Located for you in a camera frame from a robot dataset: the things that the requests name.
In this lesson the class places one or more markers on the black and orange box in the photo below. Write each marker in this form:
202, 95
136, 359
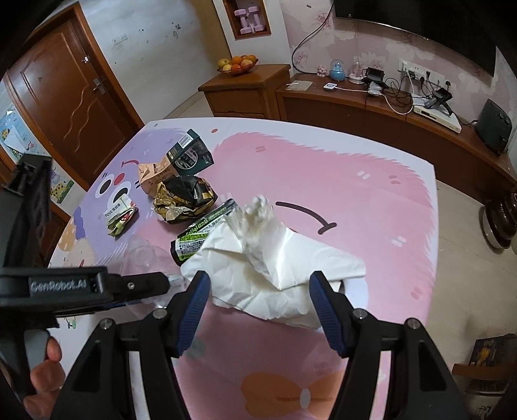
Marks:
488, 352

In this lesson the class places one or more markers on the fruit bowl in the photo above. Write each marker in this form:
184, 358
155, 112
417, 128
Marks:
238, 65

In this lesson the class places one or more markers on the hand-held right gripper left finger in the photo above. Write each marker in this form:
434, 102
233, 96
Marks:
194, 311

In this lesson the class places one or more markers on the white set-top box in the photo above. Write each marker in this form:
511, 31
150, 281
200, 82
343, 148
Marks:
438, 115

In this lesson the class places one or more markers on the cartoon printed tablecloth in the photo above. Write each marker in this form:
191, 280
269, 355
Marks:
363, 202

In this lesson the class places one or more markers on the colourful wall poster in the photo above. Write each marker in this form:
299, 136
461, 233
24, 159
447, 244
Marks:
14, 133

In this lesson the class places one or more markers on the black and gold wrapper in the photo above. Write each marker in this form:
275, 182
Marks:
183, 198

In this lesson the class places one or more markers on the blue snow globe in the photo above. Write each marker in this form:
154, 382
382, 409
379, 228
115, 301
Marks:
337, 72

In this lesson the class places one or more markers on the small green snack wrapper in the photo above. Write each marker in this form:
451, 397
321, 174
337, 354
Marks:
121, 214

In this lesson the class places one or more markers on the person's left hand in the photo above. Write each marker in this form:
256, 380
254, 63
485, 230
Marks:
46, 379

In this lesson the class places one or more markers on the brown paper carton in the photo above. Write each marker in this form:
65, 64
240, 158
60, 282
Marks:
155, 173

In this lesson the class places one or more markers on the pink dumbbell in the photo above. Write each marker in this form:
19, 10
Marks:
242, 20
255, 18

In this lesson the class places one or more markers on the dark green appliance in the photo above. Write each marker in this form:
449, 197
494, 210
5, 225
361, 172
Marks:
494, 127

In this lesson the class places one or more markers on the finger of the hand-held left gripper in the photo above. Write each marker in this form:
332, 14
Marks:
121, 304
137, 286

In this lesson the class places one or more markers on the white tissue paper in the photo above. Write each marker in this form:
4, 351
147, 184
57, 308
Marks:
278, 270

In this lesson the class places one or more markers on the small black device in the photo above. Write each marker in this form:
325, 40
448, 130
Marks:
375, 74

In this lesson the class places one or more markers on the carved wooden door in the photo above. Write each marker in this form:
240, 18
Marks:
68, 101

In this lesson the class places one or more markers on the clear plastic wrap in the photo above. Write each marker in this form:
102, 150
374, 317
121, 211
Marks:
147, 258

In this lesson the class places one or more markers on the wooden television console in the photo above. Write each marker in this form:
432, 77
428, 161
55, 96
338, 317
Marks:
343, 109

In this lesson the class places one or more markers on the clear dome ornament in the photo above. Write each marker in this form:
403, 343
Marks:
357, 72

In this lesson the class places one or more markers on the dark stacked pots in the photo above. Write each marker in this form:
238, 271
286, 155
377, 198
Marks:
503, 222

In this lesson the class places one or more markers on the white round charger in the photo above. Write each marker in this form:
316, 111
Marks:
331, 86

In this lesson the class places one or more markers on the dark green carton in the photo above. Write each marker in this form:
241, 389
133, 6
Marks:
190, 153

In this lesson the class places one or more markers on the pink figurine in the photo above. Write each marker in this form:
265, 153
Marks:
321, 71

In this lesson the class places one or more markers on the translucent plastic bag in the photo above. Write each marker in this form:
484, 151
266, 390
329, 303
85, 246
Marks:
254, 226

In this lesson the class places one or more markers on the white wall outlet strip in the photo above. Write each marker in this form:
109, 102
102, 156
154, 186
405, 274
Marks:
420, 69

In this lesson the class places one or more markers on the green and black wrapper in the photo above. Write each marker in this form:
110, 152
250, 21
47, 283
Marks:
202, 234

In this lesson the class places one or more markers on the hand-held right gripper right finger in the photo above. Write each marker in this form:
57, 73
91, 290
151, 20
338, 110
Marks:
329, 315

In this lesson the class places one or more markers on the wall mounted television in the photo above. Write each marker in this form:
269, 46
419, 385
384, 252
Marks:
424, 36

